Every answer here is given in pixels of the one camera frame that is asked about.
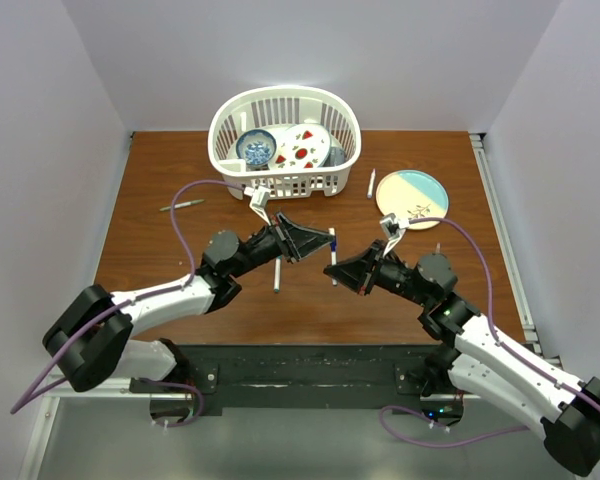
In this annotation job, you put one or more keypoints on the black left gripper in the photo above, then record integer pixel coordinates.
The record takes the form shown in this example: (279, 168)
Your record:
(294, 242)

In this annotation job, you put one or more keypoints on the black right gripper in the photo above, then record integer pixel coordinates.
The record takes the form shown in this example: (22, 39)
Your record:
(357, 273)

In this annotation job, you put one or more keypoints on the white pen with dark-blue tip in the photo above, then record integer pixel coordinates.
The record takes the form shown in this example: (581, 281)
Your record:
(333, 262)

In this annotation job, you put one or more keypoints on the white pen with teal tip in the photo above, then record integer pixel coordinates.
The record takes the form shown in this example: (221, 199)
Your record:
(277, 275)

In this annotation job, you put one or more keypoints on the white pen with blue end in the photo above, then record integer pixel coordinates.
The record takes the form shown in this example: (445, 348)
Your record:
(371, 185)

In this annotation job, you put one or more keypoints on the blue and white pen cap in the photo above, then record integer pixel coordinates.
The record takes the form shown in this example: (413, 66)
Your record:
(333, 244)

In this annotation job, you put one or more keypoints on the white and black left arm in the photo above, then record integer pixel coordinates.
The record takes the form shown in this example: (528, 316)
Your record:
(94, 339)

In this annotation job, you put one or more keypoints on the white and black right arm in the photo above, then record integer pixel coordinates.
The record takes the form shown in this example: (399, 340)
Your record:
(473, 357)

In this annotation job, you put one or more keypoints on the grey green pen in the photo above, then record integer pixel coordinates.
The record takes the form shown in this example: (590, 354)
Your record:
(182, 205)

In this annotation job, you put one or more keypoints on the watermelon pattern plate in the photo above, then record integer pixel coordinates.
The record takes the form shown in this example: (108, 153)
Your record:
(302, 146)

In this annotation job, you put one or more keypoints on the grey cup in basket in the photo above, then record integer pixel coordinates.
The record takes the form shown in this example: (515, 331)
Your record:
(336, 157)

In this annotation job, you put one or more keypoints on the blue patterned bowl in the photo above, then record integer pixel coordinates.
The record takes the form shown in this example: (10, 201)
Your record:
(256, 147)

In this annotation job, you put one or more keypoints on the cream and blue plate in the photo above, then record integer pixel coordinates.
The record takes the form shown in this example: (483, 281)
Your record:
(412, 194)

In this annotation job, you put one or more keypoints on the white plastic dish basket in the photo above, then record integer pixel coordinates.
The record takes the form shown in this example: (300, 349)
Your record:
(275, 109)

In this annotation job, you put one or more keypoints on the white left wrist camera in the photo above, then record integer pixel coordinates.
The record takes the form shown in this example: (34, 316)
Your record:
(259, 197)

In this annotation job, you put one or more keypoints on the aluminium frame rail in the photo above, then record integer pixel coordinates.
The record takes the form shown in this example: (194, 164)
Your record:
(500, 220)

